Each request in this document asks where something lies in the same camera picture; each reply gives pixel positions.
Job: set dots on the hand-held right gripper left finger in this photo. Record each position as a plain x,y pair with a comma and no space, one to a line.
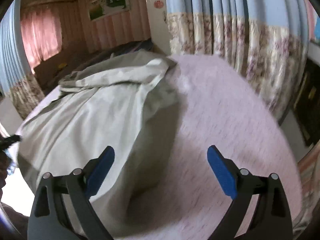
100,173

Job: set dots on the small yellow object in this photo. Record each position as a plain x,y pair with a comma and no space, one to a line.
62,65

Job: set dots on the brown headboard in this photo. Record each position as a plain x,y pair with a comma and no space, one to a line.
47,72

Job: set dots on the pink striped cloth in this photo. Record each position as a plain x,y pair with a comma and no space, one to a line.
310,180

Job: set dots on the white wardrobe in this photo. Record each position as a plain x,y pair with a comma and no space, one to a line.
156,25

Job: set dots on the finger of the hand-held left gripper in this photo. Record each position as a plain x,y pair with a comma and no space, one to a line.
10,140

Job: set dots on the red round sticker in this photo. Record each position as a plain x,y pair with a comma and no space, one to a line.
158,3

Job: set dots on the pink window curtain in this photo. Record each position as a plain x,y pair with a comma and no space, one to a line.
40,37

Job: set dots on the black glass-door appliance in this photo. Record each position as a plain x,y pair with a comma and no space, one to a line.
310,105

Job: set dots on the pink floral tablecloth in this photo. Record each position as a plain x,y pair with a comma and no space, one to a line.
225,110

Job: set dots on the olive and cream jacket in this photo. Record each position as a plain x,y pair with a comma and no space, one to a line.
100,120

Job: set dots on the framed landscape wall picture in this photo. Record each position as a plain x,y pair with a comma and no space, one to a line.
110,5

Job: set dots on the blue floral-hem curtain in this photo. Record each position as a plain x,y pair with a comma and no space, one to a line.
237,17
12,62

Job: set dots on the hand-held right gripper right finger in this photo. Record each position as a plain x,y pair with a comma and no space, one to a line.
222,173

